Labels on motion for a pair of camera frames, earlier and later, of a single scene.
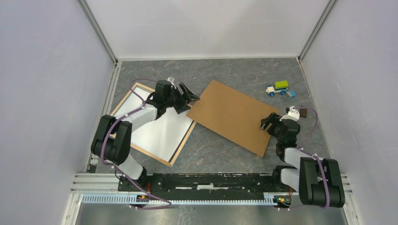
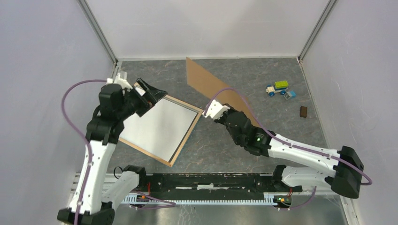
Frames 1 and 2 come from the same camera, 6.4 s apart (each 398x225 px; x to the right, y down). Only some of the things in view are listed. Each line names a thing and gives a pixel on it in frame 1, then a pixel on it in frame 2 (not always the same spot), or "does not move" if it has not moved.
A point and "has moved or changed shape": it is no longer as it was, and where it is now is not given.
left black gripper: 179,98 -> 144,100
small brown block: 303,112 does not move
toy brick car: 279,86 does not move
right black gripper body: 273,123 -> 224,118
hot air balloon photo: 161,137 does not move
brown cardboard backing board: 233,116 has moved or changed shape
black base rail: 175,184 does not move
